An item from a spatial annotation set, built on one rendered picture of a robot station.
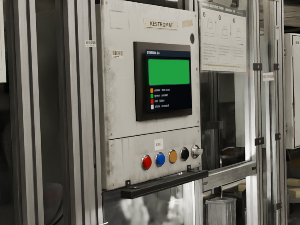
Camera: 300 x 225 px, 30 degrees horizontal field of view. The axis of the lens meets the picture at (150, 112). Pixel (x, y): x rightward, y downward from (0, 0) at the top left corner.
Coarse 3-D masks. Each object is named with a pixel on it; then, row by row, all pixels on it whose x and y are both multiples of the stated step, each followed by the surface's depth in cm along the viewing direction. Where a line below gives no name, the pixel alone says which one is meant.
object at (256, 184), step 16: (192, 0) 165; (256, 0) 199; (256, 80) 199; (256, 96) 199; (256, 112) 199; (256, 128) 199; (256, 176) 200; (256, 192) 200; (256, 208) 201; (256, 224) 201
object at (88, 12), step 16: (96, 64) 131; (96, 80) 131; (96, 96) 131; (96, 112) 131; (96, 128) 131; (96, 144) 131; (96, 160) 131; (96, 176) 132; (96, 192) 132; (96, 208) 132; (208, 208) 220; (224, 208) 216; (96, 224) 132; (208, 224) 220; (224, 224) 216
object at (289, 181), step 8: (288, 0) 227; (296, 0) 233; (288, 8) 227; (296, 8) 233; (288, 16) 227; (296, 16) 234; (288, 24) 227; (296, 24) 234; (288, 32) 322; (296, 32) 319; (288, 152) 228; (296, 152) 234; (288, 160) 228; (296, 160) 235; (288, 168) 228; (296, 168) 235; (288, 176) 228; (296, 176) 235; (288, 184) 228; (296, 184) 235; (288, 192) 228; (296, 192) 235; (288, 200) 228; (296, 200) 235; (288, 208) 228; (296, 208) 235; (288, 216) 228; (296, 216) 235; (288, 224) 228; (296, 224) 235
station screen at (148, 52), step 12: (180, 60) 154; (156, 84) 145; (168, 84) 149; (180, 84) 154; (156, 96) 145; (168, 96) 149; (180, 96) 154; (156, 108) 145; (168, 108) 149; (180, 108) 154
